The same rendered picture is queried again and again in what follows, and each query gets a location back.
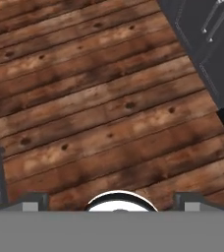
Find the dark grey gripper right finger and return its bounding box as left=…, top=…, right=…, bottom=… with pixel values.
left=172, top=191, right=224, bottom=213

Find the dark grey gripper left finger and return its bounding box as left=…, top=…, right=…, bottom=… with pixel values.
left=0, top=191, right=50, bottom=213

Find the round white and black object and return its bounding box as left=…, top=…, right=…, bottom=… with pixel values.
left=84, top=189, right=159, bottom=213

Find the dark grey cupboard run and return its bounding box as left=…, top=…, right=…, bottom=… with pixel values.
left=155, top=0, right=224, bottom=150

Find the silver cupboard handle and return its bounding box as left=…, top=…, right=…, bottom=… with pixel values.
left=200, top=0, right=224, bottom=34
left=206, top=7, right=224, bottom=43

